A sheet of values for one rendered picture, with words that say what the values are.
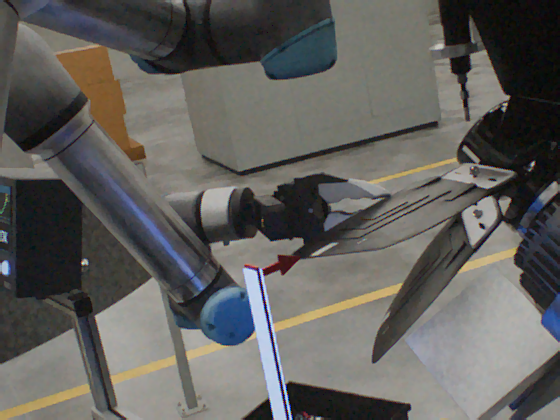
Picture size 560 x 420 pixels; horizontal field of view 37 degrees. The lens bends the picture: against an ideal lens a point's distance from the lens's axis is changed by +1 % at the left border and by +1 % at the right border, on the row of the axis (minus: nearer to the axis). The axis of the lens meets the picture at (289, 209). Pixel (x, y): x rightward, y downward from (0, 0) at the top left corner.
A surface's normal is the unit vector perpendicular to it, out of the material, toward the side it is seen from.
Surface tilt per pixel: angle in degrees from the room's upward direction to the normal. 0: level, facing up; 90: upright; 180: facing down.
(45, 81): 66
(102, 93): 90
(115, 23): 131
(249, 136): 90
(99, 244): 90
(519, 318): 55
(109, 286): 90
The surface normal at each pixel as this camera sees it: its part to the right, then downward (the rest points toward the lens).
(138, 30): 0.64, 0.67
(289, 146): 0.35, 0.18
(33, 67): 0.39, -0.37
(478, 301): -0.35, -0.29
